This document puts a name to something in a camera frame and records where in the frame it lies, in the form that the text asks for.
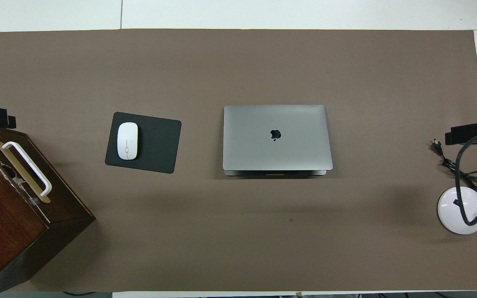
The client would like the silver grey laptop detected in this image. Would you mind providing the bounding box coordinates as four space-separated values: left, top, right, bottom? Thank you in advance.
222 104 333 177

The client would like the white desk lamp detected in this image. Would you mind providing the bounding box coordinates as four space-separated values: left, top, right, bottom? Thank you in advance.
437 148 477 235

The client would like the dark brown wooden box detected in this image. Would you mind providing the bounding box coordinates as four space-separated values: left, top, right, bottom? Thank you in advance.
0 127 96 298

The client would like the white computer mouse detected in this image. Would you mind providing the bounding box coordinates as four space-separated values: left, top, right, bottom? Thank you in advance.
117 122 139 160

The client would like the black mouse pad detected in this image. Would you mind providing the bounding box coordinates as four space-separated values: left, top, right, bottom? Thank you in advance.
105 112 182 174

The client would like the brown table mat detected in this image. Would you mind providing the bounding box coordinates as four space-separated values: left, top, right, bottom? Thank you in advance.
0 29 477 292

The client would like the black lamp power cable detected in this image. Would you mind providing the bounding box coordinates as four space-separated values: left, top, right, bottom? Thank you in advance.
431 140 477 193

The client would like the brass handle plate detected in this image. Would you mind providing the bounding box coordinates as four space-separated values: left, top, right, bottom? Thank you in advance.
0 141 51 204

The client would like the white box handle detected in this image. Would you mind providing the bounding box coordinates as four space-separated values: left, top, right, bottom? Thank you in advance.
2 141 53 197

